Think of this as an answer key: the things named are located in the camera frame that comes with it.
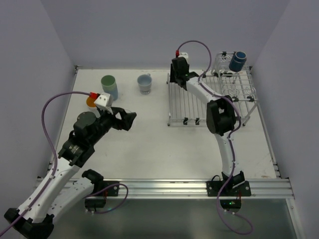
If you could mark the green plastic cup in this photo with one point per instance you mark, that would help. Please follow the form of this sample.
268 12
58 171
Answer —
108 83

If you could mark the aluminium mounting rail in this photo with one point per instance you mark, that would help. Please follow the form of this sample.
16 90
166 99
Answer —
196 189

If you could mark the metal dish rack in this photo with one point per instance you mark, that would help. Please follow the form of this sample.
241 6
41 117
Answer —
226 77

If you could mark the floral patterned mug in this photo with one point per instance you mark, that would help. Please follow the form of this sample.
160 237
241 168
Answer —
90 102

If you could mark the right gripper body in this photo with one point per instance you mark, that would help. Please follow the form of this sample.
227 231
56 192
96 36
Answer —
178 74

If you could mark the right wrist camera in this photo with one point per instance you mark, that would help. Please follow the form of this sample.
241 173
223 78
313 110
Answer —
182 54

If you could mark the light blue plastic cup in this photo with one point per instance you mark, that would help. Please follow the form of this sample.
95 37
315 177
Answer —
114 91

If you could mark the dark blue cup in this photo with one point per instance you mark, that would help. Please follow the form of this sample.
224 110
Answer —
237 61

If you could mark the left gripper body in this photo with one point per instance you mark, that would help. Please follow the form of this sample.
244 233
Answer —
115 119

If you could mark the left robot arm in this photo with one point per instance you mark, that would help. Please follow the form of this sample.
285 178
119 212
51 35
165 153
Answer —
35 218

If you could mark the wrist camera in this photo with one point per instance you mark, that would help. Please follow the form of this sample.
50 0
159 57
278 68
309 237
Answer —
182 54
104 102

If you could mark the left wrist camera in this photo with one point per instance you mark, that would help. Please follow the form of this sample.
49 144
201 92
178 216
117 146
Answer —
104 102

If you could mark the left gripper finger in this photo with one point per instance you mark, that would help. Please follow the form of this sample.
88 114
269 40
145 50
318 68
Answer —
126 121
119 112

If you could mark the grey footed mug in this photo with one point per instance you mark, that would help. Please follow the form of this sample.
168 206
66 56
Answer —
145 83

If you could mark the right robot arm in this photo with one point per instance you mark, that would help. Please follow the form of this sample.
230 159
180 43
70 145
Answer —
220 121

